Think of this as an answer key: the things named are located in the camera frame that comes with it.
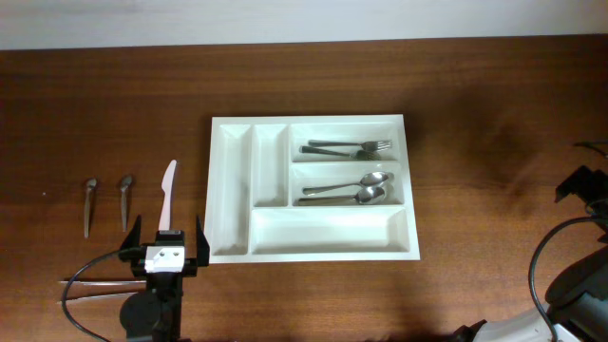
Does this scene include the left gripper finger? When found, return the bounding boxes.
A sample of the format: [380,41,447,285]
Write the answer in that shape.
[196,216,210,267]
[120,215,142,251]

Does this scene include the small metal teaspoon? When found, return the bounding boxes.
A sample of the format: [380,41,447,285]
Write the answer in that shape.
[84,178,98,238]
[120,175,133,232]

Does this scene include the pink plastic knife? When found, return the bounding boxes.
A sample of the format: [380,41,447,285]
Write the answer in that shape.
[159,160,177,231]

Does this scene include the metal spoon bottom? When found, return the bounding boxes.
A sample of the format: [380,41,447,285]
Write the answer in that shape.
[296,186,386,206]

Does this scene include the metal spoon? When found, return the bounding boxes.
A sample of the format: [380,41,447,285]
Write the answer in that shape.
[302,171,394,196]
[296,186,386,206]

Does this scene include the metal fork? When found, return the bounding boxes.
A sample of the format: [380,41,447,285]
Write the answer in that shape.
[299,146,381,161]
[308,140,392,152]

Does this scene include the metal fork top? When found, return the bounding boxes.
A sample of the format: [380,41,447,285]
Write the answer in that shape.
[308,140,392,152]

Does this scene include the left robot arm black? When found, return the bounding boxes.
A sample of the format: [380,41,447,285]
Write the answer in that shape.
[119,218,210,341]

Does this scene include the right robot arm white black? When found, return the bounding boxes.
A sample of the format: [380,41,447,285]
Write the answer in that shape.
[447,165,607,342]

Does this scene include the white plastic cutlery tray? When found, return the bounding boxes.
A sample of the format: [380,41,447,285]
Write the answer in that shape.
[204,115,420,263]

